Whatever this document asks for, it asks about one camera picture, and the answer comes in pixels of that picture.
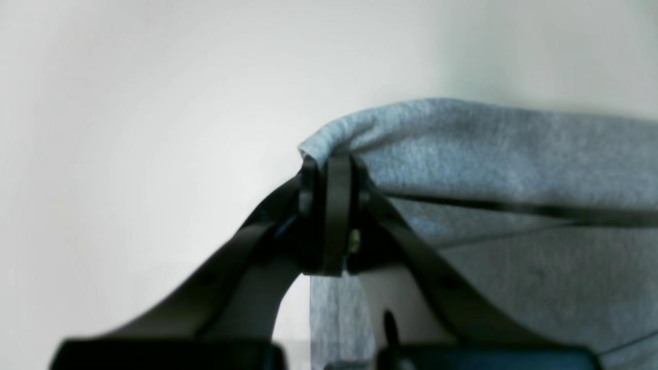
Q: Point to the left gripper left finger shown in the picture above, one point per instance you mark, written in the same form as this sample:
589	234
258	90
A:
222	316

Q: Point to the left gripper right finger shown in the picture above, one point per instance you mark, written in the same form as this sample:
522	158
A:
423	313

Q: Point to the grey T-shirt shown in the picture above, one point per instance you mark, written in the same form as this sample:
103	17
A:
552	216

